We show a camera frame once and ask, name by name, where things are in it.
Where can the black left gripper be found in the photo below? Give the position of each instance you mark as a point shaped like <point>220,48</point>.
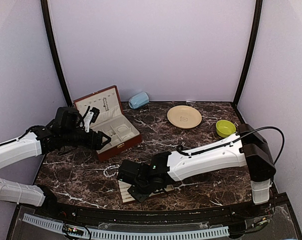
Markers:
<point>97,136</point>

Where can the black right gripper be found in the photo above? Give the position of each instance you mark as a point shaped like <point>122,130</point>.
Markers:
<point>139,197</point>

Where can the red earring tray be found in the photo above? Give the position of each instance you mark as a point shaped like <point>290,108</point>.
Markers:
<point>127,198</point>

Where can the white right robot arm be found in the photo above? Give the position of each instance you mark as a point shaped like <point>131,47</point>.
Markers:
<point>247,147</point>

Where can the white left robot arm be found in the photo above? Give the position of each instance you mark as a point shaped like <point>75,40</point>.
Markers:
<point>26,146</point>

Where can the red wooden jewelry box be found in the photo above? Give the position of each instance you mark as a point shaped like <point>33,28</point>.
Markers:
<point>111,116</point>

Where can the silver bangle right compartment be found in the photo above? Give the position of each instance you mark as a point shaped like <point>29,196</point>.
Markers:
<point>126,137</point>

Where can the silver bangle compartment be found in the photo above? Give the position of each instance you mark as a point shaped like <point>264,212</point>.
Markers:
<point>121,128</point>
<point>126,137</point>

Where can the silver bangle back compartment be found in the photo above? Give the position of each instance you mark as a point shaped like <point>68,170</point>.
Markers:
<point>121,128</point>

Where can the light blue cup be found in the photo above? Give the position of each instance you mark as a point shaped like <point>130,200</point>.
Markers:
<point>138,100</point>

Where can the cream ceramic plate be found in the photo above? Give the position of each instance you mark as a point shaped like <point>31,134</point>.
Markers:
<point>184,117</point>

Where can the green small bowl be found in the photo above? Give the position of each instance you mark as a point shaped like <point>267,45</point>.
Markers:
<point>225,128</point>

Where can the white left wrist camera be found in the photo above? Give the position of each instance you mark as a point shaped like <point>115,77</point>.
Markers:
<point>90,116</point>

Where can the white slotted cable duct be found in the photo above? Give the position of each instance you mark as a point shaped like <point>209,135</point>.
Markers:
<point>124,232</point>

